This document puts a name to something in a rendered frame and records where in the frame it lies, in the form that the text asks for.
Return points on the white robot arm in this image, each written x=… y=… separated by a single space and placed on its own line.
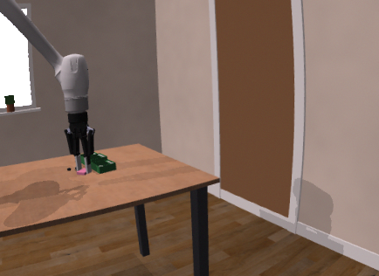
x=74 y=75

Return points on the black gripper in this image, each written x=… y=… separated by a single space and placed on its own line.
x=80 y=130

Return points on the green three-compartment bin rack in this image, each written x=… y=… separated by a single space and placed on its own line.
x=100 y=159

